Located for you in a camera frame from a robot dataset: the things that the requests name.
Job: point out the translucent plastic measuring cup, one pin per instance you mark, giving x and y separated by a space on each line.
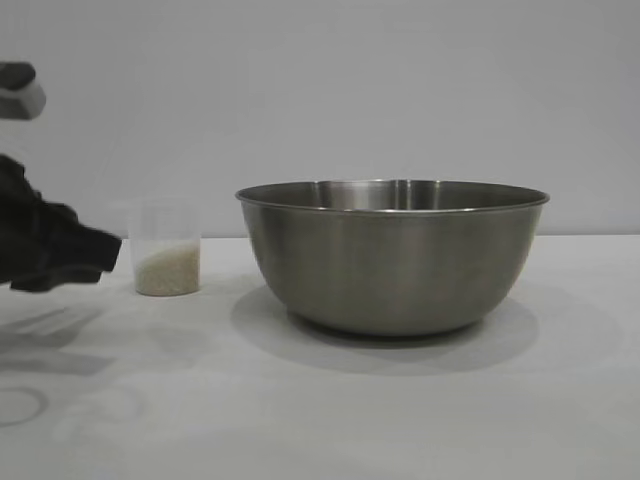
165 225

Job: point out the white uncooked rice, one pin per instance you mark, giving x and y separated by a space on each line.
167 270

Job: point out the stainless steel mixing bowl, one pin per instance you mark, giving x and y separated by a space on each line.
390 255

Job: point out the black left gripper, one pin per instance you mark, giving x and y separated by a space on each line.
22 220

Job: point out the white tablecloth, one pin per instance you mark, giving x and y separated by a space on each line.
320 410

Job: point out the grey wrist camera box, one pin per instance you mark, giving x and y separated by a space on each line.
17 92

